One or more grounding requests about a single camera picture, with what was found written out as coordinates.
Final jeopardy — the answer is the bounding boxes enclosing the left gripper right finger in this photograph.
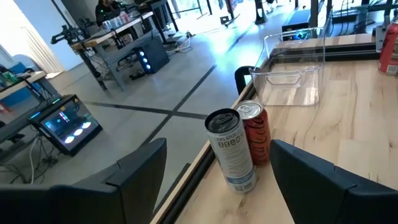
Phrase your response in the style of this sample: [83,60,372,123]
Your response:
[269,139,398,224]

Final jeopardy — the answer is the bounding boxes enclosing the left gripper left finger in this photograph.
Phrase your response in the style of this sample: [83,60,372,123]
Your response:
[0,138,168,224]

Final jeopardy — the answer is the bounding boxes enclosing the red cola can black script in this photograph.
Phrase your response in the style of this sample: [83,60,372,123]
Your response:
[233,100,272,166]

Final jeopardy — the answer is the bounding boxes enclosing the clear plastic bin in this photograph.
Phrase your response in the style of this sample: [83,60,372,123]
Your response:
[249,26,326,107]

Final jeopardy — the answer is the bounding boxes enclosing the red cola can white script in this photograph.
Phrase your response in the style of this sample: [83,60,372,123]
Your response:
[377,21,398,75]

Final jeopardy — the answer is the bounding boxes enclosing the white Celsius can black lid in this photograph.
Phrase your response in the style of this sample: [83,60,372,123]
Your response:
[204,108,258,194]

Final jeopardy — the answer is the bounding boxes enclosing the glass-sided lit computer case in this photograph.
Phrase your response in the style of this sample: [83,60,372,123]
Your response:
[30,94,103,157]

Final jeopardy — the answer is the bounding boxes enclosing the black computer tower white lights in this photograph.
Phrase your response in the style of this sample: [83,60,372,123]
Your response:
[135,37,171,75]

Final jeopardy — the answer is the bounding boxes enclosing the black clamp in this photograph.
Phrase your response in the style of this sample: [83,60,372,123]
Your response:
[234,65,256,96]

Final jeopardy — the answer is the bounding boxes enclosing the wooden table black legs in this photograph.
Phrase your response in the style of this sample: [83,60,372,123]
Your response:
[70,11,180,93]

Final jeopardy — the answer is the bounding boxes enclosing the black computer case blue light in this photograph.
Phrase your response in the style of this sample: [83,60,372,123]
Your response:
[281,9,312,42]

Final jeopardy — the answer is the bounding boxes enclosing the person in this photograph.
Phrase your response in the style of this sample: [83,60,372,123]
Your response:
[95,0,124,27]

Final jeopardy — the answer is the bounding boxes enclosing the black stand base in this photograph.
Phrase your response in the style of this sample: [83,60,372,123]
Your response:
[254,0,269,26]

